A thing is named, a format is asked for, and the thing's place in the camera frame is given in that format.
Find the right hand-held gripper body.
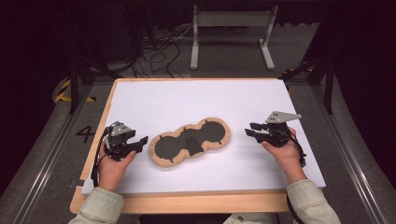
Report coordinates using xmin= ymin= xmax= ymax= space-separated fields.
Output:
xmin=261 ymin=110 xmax=303 ymax=148

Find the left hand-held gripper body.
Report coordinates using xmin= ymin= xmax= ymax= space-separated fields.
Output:
xmin=104 ymin=120 xmax=138 ymax=161

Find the tan plush three-lobed cushion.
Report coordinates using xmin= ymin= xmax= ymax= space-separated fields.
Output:
xmin=148 ymin=117 xmax=233 ymax=169

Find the person's right hand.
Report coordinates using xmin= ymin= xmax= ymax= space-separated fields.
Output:
xmin=261 ymin=126 xmax=308 ymax=185

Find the person's left hand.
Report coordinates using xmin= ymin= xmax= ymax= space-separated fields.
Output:
xmin=97 ymin=145 xmax=137 ymax=193

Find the black metal stand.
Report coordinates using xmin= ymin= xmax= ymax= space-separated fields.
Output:
xmin=279 ymin=8 xmax=336 ymax=115
xmin=60 ymin=0 xmax=124 ymax=115

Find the white table sheet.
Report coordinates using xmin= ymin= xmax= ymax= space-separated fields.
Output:
xmin=81 ymin=79 xmax=327 ymax=196

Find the grey tape piece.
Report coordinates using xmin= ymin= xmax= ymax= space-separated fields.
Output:
xmin=68 ymin=179 xmax=86 ymax=189

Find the person's pale jacket front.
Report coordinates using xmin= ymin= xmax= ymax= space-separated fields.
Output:
xmin=223 ymin=212 xmax=283 ymax=224

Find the white metal stand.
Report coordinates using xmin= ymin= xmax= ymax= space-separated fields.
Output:
xmin=190 ymin=4 xmax=279 ymax=71

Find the right hand-held gripper cable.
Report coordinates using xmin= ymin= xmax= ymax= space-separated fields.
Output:
xmin=287 ymin=127 xmax=308 ymax=168

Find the hand-held gripper cable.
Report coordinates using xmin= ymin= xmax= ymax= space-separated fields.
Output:
xmin=90 ymin=125 xmax=114 ymax=189
xmin=287 ymin=127 xmax=308 ymax=168

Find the left hand-held gripper cable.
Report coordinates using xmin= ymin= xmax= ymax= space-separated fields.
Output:
xmin=90 ymin=125 xmax=114 ymax=189

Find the metal floor rail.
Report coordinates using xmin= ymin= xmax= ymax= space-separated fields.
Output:
xmin=11 ymin=83 xmax=94 ymax=224
xmin=310 ymin=85 xmax=390 ymax=224

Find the bundle of black floor cables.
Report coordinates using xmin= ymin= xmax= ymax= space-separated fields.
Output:
xmin=124 ymin=24 xmax=195 ymax=78

